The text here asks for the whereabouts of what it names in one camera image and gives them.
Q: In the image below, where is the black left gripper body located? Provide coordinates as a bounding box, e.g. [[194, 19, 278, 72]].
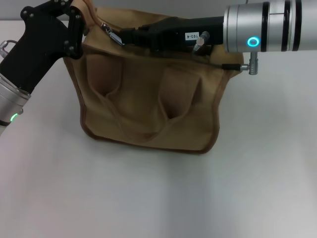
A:
[[0, 6, 83, 93]]

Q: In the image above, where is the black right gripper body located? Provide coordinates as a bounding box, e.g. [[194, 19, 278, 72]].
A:
[[148, 15, 225, 52]]

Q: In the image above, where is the silver metal zipper pull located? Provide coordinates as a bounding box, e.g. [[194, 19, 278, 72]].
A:
[[100, 22, 125, 47]]

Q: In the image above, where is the khaki canvas food bag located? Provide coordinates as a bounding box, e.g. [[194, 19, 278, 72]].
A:
[[63, 0, 246, 156]]

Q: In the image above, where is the right gripper cable with plug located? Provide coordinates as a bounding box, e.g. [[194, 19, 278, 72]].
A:
[[192, 31, 260, 76]]

